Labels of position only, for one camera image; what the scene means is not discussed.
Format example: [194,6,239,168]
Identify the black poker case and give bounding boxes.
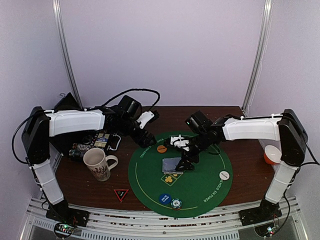
[45,93,121,158]

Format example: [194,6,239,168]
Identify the white dealer button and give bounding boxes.
[219,170,230,181]

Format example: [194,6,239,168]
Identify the orange big blind button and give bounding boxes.
[156,144,168,154]

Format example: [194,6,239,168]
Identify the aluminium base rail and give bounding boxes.
[21,196,310,240]

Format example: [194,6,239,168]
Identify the white floral mug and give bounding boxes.
[83,148,119,182]

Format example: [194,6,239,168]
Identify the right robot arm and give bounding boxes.
[168,109,308,221]

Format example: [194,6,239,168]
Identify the blue poker chip stack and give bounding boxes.
[170,198,182,210]

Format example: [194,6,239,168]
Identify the blue small blind button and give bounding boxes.
[158,193,172,205]

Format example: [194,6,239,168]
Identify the aluminium frame post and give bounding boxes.
[242,0,273,115]
[52,0,83,108]

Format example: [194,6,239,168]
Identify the round green poker mat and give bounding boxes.
[128,131,233,218]

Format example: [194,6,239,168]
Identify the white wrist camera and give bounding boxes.
[169,135,190,151]
[136,110,160,129]

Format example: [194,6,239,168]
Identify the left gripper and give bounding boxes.
[118,116,157,148]

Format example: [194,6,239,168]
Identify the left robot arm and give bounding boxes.
[21,95,159,222]

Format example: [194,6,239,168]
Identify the blue playing card deck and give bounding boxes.
[162,157,184,175]

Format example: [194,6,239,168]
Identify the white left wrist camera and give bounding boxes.
[136,110,160,129]

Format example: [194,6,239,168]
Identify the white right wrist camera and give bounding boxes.
[169,135,190,151]

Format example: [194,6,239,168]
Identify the left aluminium frame post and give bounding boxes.
[52,0,83,108]

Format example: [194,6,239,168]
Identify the front poker chip row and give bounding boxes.
[68,143,94,161]

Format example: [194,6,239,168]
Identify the right aluminium frame post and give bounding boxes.
[242,0,273,115]

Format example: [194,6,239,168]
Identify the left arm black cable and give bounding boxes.
[101,88,161,113]

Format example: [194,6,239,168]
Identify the orange bowl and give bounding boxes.
[263,145,282,165]

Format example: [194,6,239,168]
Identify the red black triangle token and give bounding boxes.
[113,189,129,203]

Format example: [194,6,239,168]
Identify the blue playing card box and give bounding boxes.
[93,133,110,148]

